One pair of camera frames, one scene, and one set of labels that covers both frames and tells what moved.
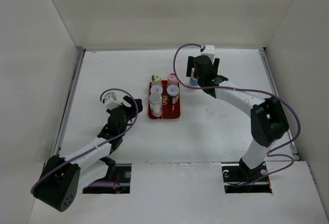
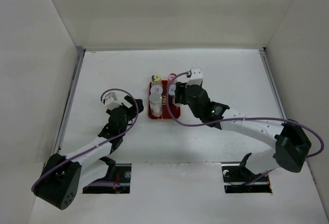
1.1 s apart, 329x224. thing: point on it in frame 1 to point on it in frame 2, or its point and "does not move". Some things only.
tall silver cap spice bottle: (156, 100) does not move
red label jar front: (172, 91) does not move
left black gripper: (132, 109) does not move
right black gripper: (190, 64) to (181, 89)
